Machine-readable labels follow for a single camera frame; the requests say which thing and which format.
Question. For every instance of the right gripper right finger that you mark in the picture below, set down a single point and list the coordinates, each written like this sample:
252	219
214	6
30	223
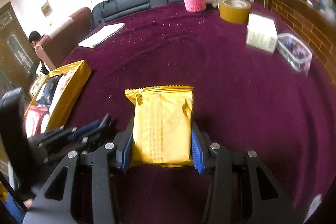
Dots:
200	150

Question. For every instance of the white carton box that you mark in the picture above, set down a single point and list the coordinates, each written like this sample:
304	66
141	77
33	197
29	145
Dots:
261	33

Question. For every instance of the brown armchair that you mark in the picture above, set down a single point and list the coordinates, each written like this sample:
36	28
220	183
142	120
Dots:
63	38

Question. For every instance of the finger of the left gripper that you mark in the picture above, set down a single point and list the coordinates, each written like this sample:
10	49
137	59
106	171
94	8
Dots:
86	129
96	136

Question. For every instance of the white paper sheet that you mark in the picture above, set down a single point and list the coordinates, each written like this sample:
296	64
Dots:
101	35

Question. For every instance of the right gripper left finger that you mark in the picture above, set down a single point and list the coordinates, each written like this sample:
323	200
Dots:
123	142

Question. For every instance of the wooden door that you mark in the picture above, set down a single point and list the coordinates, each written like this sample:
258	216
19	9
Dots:
18	58

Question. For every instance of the white tissue at edge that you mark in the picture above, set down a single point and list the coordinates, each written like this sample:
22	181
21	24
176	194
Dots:
313	206

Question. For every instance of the yellow tape roll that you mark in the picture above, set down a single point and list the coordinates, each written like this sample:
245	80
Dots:
234	11

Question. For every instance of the person in background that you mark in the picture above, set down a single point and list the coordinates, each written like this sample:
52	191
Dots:
34	40

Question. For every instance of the yellow foil snack packet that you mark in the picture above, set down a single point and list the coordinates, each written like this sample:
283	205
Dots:
162	125

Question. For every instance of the clear plastic container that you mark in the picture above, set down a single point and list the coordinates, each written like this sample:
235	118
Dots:
295	51

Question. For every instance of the golden tray box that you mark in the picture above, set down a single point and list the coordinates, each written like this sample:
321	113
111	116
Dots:
60	90

